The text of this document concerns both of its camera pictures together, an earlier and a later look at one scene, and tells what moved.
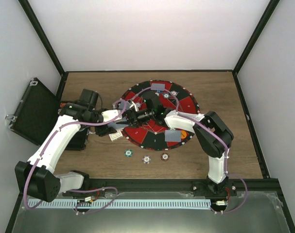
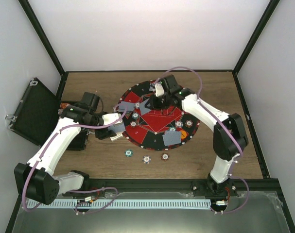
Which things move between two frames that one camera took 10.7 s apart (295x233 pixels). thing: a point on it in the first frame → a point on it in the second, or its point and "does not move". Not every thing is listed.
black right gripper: [133, 119] → [153, 105]
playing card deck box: [115, 136] does not move
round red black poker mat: [155, 136] does not move
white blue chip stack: [146, 159] does not move
